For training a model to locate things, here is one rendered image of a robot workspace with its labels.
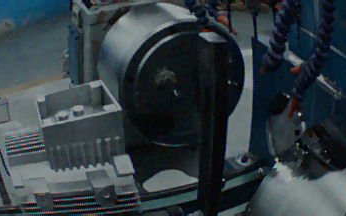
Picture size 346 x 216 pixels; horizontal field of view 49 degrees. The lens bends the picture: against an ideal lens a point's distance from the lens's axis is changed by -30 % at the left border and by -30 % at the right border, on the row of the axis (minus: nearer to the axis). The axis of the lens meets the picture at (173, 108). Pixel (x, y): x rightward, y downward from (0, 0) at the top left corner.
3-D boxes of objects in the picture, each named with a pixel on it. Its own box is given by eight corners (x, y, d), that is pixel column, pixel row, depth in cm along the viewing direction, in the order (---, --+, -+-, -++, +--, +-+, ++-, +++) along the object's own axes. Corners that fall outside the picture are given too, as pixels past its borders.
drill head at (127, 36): (179, 72, 130) (177, -12, 119) (253, 139, 99) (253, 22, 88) (84, 92, 121) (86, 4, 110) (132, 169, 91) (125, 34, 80)
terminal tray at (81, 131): (103, 126, 71) (100, 78, 68) (128, 164, 63) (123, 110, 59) (40, 138, 67) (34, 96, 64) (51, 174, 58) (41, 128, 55)
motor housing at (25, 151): (109, 193, 82) (94, 91, 73) (150, 250, 66) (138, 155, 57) (24, 201, 75) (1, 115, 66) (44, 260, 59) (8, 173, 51)
